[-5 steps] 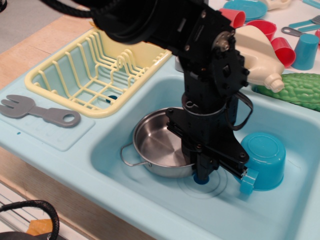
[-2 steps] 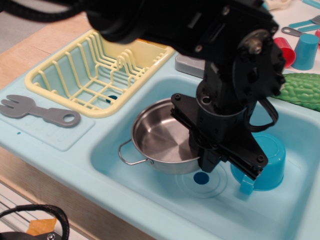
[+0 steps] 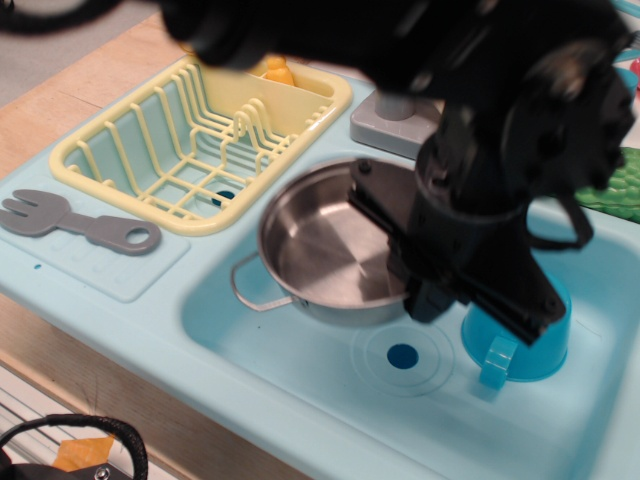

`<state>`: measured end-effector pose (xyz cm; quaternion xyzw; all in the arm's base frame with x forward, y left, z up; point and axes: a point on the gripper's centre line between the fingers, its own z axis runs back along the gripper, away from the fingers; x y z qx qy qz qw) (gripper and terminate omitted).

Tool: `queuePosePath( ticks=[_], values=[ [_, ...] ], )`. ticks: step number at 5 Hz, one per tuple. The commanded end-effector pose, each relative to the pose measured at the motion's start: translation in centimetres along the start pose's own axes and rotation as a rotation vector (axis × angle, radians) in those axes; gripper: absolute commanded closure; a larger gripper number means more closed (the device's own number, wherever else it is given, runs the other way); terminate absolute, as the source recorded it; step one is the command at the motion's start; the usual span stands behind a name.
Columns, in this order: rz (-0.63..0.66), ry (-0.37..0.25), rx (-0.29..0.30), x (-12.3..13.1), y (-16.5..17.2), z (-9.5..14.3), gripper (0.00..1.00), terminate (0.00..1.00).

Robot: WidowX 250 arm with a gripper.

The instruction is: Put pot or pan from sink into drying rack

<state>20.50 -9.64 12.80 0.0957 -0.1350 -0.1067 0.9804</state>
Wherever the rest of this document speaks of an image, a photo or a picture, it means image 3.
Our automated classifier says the light blue toy sink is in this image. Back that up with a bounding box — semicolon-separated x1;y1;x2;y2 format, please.
1;79;639;479

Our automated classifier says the blue plastic mug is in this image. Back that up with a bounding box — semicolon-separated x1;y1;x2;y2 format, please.
461;276;572;390

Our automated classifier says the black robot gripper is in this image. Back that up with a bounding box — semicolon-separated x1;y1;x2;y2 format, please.
348;158;565;345

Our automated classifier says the orange tape piece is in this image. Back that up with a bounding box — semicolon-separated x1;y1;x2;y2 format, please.
52;436;115;472

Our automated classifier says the yellow handled white spatula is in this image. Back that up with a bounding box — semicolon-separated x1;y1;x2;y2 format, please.
262;55;296;87

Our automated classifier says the yellow plastic drying rack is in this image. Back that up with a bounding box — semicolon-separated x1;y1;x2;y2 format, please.
49;56;352;236

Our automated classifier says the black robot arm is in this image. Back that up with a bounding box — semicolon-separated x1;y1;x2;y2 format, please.
161;1;632;344

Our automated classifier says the green bitter gourd toy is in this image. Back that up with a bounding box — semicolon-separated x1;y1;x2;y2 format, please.
576;147;639;223

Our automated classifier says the stainless steel pot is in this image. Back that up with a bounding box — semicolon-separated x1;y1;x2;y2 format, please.
230;158;408;328

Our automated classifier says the grey plastic toy fork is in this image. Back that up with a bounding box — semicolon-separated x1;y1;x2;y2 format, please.
1;189;162;256

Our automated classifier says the black braided cable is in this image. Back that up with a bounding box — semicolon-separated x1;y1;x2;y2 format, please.
0;413;150;480

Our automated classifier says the grey toy faucet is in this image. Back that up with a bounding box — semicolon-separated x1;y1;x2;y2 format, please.
350;90;441;160

